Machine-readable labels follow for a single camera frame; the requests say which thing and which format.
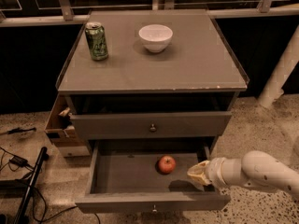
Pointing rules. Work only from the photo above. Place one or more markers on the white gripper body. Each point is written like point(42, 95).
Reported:
point(215, 171)

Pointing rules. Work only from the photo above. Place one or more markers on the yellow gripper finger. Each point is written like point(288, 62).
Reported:
point(200, 178)
point(198, 168)

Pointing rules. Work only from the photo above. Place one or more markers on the red apple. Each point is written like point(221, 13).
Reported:
point(166, 164)

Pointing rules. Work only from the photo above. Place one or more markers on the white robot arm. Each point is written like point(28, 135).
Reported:
point(255, 170)

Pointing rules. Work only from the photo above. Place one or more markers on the grey top drawer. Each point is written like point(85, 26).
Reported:
point(137, 125)

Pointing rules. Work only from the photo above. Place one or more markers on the metal middle drawer knob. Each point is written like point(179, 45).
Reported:
point(154, 209)

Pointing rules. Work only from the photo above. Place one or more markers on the metal drawer knob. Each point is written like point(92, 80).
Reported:
point(152, 128)
point(154, 209)

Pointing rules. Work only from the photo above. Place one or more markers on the metal top drawer knob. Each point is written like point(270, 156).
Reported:
point(152, 128)

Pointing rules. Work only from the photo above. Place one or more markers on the grey open middle drawer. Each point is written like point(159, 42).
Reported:
point(124, 177)

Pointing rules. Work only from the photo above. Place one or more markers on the grey drawer cabinet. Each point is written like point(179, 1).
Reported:
point(197, 72)

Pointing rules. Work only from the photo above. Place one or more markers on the white pillar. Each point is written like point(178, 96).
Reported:
point(272, 90)

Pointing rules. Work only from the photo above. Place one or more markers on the white ceramic bowl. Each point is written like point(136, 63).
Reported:
point(155, 37)

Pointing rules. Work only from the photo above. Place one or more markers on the cardboard box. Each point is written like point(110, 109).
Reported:
point(62, 133)

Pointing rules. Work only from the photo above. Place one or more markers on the black pole on floor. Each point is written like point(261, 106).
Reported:
point(29, 186)

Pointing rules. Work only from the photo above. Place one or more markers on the green soda can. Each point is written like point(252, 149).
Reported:
point(96, 39)

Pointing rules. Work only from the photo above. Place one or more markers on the metal window railing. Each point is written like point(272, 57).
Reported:
point(43, 12)

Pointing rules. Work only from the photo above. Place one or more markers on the black power adapter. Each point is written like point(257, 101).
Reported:
point(21, 162)

